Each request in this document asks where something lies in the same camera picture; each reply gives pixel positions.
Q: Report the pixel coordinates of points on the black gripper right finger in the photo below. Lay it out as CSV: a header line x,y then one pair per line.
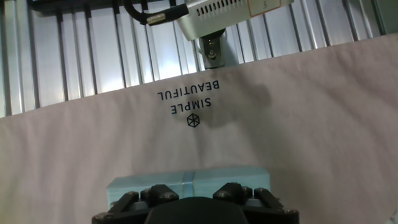
x,y
233,191

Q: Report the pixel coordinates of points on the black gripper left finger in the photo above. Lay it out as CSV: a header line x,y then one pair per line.
x,y
161,193

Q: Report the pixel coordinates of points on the light blue ribboned casing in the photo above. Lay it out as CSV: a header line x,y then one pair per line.
x,y
149,183

